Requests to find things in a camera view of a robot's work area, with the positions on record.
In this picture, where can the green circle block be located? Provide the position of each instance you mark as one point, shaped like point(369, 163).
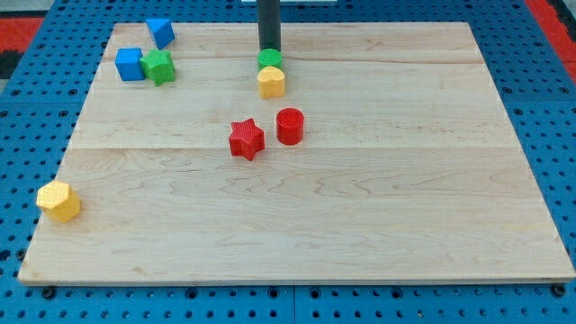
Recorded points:
point(269, 58)

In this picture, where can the yellow heart block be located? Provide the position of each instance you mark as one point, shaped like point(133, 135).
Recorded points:
point(271, 82)

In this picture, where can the red cylinder block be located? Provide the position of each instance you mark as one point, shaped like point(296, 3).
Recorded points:
point(290, 126)

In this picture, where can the red star block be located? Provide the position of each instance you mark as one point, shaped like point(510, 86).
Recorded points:
point(246, 139)

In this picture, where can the wooden board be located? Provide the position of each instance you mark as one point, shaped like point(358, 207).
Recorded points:
point(409, 170)

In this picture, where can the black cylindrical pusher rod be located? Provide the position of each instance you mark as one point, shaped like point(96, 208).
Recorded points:
point(269, 24)

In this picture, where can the green star block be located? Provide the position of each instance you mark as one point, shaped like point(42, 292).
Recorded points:
point(158, 66)

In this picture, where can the blue triangle block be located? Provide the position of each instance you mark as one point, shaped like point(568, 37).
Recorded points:
point(161, 31)

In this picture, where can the blue cube block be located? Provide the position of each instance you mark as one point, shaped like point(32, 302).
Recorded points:
point(127, 62)

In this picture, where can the yellow hexagon block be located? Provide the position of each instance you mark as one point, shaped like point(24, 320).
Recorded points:
point(58, 201)

